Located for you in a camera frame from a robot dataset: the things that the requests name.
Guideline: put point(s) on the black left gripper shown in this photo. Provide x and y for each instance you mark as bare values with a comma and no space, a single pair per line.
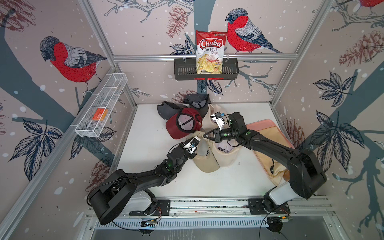
181,145

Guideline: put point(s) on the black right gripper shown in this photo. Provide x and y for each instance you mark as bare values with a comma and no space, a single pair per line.
216,132

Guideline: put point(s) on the cream Colorado baseball cap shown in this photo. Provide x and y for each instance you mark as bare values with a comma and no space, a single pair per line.
225,152

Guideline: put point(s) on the khaki baseball cap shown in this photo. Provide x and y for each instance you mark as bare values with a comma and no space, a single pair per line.
204,159

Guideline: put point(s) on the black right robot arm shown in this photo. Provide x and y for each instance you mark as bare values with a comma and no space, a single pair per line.
305,172

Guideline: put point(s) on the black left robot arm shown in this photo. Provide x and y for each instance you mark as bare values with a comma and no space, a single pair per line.
110,198

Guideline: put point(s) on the cream baseball cap rear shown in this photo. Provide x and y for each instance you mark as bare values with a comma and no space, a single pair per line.
210,124

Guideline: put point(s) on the red baseball cap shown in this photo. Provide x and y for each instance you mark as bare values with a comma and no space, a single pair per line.
186,121

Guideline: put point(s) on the black baseball cap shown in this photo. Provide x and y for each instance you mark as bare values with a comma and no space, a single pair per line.
199,102

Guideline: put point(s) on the dark grey baseball cap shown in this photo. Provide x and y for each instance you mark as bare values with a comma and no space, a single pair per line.
166,110

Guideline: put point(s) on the black spoon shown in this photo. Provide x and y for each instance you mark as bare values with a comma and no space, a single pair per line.
272,168

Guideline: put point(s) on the Chuba cassava chips bag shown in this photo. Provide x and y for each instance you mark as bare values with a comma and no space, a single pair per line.
210,52

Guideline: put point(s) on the orange box in basket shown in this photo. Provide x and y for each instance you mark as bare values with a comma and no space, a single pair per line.
100,114

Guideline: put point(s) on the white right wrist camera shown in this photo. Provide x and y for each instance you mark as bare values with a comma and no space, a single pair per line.
221,119

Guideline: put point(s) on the black wall basket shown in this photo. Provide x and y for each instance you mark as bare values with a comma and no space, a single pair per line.
185,70

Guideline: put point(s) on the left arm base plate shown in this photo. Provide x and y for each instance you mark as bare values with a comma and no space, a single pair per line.
156,209

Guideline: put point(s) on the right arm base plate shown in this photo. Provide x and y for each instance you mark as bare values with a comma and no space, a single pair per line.
260,206

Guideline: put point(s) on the white wire wall basket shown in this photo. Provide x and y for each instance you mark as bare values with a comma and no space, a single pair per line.
107,99

